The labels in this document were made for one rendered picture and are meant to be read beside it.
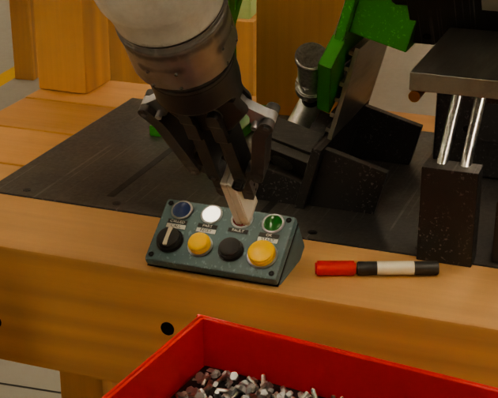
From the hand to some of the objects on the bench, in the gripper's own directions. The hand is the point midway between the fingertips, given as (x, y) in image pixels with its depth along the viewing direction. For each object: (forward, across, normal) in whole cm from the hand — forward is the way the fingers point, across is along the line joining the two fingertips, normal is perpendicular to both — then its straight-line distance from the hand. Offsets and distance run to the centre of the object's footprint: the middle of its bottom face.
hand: (239, 192), depth 110 cm
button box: (+18, -5, -1) cm, 19 cm away
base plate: (+34, +14, +24) cm, 44 cm away
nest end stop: (+25, -5, +18) cm, 31 cm away
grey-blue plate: (+23, +23, +12) cm, 35 cm away
